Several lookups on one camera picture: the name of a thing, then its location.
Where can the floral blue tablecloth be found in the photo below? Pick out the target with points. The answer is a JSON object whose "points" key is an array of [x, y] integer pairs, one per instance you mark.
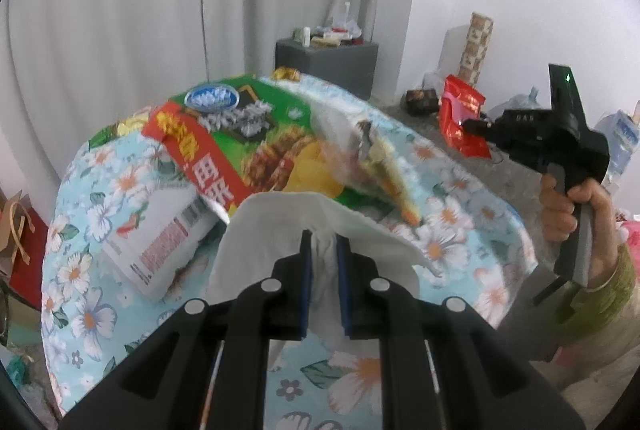
{"points": [[475, 246]]}

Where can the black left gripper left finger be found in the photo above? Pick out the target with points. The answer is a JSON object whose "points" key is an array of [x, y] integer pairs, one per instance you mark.
{"points": [[206, 366]]}

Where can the white paper tissue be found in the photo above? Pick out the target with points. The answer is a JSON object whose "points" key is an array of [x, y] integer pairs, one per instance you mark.
{"points": [[269, 226]]}

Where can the red snack bag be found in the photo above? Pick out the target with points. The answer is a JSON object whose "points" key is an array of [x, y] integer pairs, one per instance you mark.
{"points": [[460, 102]]}

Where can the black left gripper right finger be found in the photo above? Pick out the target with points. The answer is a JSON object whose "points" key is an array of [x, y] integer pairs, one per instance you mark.
{"points": [[442, 366]]}

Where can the green sleeved forearm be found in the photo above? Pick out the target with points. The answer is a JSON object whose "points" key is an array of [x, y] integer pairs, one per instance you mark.
{"points": [[586, 337]]}

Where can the brown paper bag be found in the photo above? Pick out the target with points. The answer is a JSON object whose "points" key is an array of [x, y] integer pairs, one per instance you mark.
{"points": [[15, 218]]}

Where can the dark box on floor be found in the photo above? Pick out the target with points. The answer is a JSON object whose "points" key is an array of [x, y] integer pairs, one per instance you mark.
{"points": [[421, 102]]}

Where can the white bottle on stool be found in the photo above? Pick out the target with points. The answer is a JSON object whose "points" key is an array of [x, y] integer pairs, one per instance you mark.
{"points": [[306, 36]]}

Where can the person's right hand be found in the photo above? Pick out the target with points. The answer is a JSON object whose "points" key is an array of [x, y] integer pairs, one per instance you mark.
{"points": [[558, 223]]}

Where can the small gold wrapper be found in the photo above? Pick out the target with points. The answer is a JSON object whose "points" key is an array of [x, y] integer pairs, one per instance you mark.
{"points": [[285, 73]]}

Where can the patterned cardboard tube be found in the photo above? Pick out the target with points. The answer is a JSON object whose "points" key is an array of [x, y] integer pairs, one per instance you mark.
{"points": [[475, 49]]}

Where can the green chip bag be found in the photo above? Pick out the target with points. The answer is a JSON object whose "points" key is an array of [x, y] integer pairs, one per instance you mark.
{"points": [[206, 154]]}

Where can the clear water jug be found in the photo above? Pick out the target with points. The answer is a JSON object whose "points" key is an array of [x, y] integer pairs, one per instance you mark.
{"points": [[622, 135]]}

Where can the grey curtain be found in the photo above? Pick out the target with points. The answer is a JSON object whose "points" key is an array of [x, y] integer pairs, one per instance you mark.
{"points": [[69, 67]]}

